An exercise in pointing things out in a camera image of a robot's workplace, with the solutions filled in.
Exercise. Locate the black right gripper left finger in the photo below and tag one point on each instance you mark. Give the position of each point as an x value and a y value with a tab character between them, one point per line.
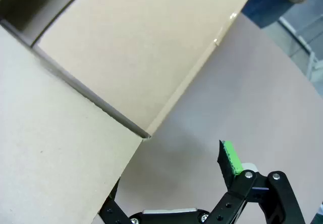
113	211

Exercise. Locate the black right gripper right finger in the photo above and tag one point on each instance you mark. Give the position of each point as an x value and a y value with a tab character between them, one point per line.
234	201

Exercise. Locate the large brown cardboard box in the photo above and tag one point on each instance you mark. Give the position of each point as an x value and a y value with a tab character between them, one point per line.
101	57

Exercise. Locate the person's leg in blue jeans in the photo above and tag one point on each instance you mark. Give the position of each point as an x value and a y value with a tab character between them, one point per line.
267	2

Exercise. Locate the white metal frame post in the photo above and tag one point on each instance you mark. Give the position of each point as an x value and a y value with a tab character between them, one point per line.
302	40

